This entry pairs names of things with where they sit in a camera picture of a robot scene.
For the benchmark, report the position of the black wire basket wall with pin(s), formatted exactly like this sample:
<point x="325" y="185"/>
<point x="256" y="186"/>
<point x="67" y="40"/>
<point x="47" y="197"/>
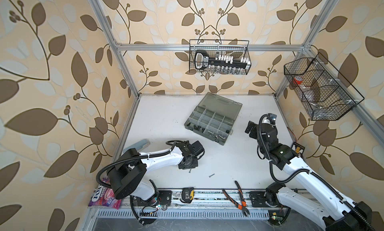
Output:
<point x="325" y="93"/>
<point x="236" y="48"/>

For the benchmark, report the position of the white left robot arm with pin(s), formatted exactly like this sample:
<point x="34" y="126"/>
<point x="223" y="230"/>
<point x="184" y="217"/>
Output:
<point x="126" y="175"/>

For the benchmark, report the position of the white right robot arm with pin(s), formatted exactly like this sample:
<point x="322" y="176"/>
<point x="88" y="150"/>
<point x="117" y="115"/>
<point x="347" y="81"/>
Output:
<point x="301" y="189"/>

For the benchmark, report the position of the black wire basket back wall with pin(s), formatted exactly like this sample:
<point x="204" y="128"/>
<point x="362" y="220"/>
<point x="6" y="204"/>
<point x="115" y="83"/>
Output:
<point x="236" y="48"/>

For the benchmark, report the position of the socket set on rail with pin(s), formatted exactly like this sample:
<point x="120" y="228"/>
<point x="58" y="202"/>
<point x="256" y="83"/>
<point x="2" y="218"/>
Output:
<point x="202" y="60"/>

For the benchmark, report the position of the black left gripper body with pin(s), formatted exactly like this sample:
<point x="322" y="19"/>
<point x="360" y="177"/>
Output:
<point x="193" y="164"/>

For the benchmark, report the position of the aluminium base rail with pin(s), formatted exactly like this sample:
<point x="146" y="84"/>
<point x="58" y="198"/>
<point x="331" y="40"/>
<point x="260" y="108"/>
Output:
<point x="206" y="204"/>

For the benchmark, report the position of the yellow black tape measure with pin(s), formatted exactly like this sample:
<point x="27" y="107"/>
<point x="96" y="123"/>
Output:
<point x="187" y="195"/>

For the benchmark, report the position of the grey plastic organizer box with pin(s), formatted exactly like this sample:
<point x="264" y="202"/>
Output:
<point x="215" y="114"/>

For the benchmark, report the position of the black wire basket right wall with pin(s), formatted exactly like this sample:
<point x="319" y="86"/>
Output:
<point x="325" y="93"/>

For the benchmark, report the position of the pink candy bag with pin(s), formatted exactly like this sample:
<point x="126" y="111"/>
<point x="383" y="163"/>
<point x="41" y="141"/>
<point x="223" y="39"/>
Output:
<point x="105" y="197"/>

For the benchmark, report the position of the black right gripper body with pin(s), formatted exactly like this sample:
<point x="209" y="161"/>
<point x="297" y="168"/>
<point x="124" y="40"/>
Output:
<point x="262" y="149"/>

